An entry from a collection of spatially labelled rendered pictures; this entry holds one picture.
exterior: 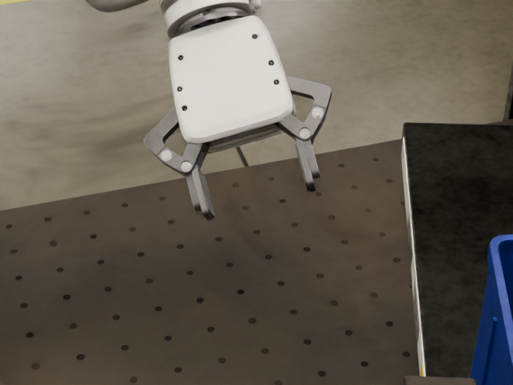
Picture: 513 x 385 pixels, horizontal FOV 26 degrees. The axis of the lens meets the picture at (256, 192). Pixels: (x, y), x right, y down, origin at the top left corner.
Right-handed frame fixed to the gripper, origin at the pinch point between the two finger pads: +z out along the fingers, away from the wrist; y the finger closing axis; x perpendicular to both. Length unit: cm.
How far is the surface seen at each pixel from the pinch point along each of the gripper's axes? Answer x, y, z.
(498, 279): 25.9, -14.2, 15.1
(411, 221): 2.1, -11.8, 6.3
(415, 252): 4.9, -11.3, 9.3
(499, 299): 26.9, -13.8, 16.4
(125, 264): -38.9, 20.2, -4.7
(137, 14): -208, 34, -110
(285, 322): -34.9, 2.8, 7.7
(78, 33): -200, 50, -105
